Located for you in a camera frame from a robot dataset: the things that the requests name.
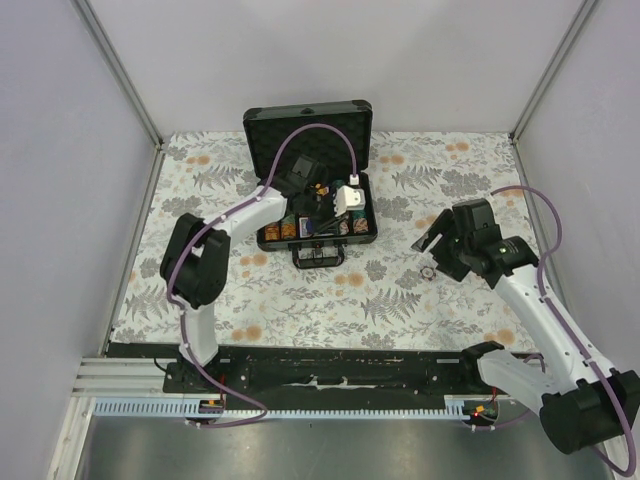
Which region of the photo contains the yellow big blind button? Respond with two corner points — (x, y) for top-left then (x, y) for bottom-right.
(315, 185), (329, 196)

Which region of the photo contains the blue card deck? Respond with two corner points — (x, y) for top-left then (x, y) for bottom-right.
(298, 216), (312, 238)

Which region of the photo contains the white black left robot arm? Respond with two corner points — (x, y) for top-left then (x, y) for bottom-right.
(160, 155), (336, 393)

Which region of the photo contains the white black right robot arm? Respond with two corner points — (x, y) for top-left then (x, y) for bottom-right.
(412, 199), (639, 454)

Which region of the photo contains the black poker set case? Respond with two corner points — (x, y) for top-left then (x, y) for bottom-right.
(243, 100), (378, 270)

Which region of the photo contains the leftmost poker chip row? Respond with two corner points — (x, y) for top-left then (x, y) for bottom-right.
(264, 222), (280, 242)

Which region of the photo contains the floral patterned table mat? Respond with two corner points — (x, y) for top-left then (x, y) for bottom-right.
(111, 132), (534, 352)

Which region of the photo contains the rightmost poker chip row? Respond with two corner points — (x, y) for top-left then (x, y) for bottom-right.
(351, 210), (369, 234)

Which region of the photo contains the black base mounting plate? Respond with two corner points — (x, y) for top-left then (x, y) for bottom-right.
(106, 343), (493, 402)

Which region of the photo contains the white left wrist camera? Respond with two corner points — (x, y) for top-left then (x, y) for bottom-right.
(333, 185), (366, 217)

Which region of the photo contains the aluminium frame post right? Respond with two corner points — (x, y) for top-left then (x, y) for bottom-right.
(509, 0), (601, 145)

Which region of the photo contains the aluminium frame post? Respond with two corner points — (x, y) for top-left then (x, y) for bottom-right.
(70, 0), (164, 149)
(509, 0), (601, 145)

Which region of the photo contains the aluminium frame post left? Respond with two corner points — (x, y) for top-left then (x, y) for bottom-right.
(70, 0), (164, 149)

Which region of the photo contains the aluminium front rail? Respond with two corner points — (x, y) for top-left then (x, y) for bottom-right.
(72, 358), (165, 398)

